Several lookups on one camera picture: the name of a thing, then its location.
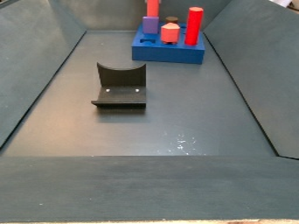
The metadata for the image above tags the long red rectangular block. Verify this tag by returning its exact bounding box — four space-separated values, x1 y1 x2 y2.
147 0 159 17

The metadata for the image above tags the black curved fixture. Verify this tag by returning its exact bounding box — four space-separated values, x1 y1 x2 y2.
91 64 146 108

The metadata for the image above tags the blue shape sorter board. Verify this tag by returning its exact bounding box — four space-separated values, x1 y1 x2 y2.
133 24 206 64

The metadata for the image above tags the salmon pentagonal peg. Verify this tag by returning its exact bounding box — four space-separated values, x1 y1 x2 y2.
161 23 181 44

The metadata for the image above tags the purple rectangular peg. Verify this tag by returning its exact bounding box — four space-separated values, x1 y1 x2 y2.
143 17 159 34

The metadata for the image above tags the brown cylinder peg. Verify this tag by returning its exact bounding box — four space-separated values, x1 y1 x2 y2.
166 16 179 24

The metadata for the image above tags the tall red hexagonal peg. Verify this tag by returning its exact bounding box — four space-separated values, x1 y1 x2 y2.
185 7 203 46

